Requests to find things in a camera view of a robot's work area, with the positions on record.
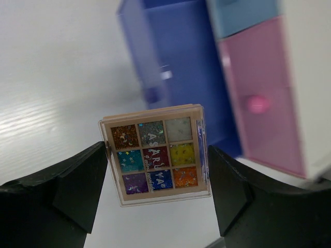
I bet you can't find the pink drawer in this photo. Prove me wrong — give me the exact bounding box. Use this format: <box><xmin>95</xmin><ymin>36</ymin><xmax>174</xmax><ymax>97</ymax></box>
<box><xmin>219</xmin><ymin>17</ymin><xmax>306</xmax><ymax>177</ymax></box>

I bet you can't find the colourful square eyeshadow palette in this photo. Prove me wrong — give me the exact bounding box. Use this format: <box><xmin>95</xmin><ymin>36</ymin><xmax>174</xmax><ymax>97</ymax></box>
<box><xmin>99</xmin><ymin>104</ymin><xmax>211</xmax><ymax>207</ymax></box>

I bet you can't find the blue drawer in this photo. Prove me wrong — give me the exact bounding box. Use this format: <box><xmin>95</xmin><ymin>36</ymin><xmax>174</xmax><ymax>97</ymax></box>
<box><xmin>207</xmin><ymin>0</ymin><xmax>279</xmax><ymax>39</ymax></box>

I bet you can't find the white drawer cabinet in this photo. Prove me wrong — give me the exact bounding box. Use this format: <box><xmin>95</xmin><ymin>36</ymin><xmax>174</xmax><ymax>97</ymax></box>
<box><xmin>279</xmin><ymin>1</ymin><xmax>330</xmax><ymax>179</ymax></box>

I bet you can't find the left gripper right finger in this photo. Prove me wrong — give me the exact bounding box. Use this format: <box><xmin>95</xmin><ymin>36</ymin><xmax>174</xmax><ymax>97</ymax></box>
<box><xmin>208</xmin><ymin>146</ymin><xmax>330</xmax><ymax>247</ymax></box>

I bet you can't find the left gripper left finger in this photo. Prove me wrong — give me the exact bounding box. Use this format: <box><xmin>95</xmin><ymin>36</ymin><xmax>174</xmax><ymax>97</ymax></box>
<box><xmin>1</xmin><ymin>142</ymin><xmax>108</xmax><ymax>247</ymax></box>

